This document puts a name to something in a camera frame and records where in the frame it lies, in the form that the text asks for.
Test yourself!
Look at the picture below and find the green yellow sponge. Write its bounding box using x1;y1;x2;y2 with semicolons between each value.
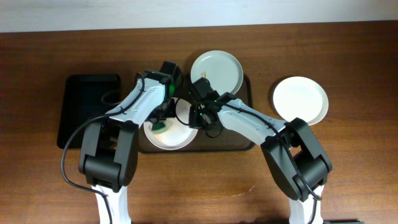
151;121;168;134

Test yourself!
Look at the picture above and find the white plate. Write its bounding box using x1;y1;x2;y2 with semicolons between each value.
143;99;198;151
271;77;329;126

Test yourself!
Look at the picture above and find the pale blue plate top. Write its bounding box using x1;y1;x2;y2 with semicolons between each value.
190;50;244;95

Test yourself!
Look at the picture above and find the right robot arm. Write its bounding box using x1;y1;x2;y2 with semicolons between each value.
188;78;332;223

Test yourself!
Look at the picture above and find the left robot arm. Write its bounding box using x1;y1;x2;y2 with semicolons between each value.
78;61;181;223

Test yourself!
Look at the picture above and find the brown serving tray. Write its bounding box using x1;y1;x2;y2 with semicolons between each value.
138;74;255;154

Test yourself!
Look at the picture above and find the black rectangular tray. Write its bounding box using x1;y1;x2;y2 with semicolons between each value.
57;73;121;149

